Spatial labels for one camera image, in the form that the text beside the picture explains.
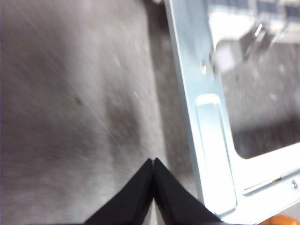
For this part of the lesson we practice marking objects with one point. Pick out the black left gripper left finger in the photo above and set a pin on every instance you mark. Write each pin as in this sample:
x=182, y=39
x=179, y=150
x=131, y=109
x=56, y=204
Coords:
x=131, y=201

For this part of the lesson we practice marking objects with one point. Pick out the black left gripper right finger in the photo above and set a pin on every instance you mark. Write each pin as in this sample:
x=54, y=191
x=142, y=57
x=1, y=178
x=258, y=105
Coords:
x=178, y=201

